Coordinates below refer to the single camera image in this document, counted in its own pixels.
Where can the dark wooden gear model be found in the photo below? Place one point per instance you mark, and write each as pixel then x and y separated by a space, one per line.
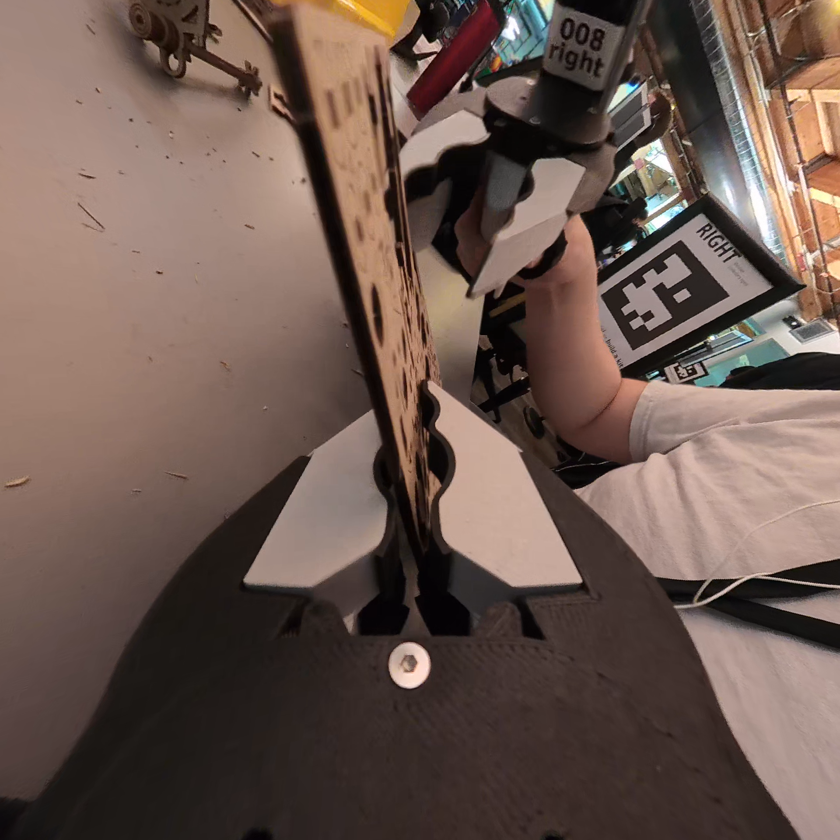
pixel 174 33

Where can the black table frame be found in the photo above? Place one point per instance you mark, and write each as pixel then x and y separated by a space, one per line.
pixel 505 341

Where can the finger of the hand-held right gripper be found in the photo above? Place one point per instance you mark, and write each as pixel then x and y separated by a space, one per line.
pixel 525 243
pixel 439 134

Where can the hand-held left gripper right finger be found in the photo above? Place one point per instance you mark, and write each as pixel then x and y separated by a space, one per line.
pixel 505 518

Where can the person's right forearm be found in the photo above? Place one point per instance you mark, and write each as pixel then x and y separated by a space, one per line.
pixel 577 361

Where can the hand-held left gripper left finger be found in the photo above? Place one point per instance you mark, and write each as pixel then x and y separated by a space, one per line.
pixel 321 518

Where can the person's right hand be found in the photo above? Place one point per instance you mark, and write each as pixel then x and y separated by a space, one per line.
pixel 574 253

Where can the maroon bottle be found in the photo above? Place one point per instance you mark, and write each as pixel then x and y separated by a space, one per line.
pixel 453 52

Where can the small marker sign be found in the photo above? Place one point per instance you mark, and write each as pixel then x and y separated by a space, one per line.
pixel 686 371

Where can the yellow plastic bin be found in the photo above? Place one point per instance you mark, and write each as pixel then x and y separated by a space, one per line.
pixel 374 13

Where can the person in white shirt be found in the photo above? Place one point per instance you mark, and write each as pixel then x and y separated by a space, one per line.
pixel 754 459

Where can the framed marker poster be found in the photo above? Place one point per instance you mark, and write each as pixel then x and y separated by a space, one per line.
pixel 663 289

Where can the silver air duct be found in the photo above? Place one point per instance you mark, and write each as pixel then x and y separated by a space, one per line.
pixel 728 98

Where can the wooden laser-cut parts sheet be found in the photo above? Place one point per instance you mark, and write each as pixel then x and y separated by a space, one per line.
pixel 341 197

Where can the wooden shelf rack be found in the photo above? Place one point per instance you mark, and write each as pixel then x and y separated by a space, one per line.
pixel 814 131

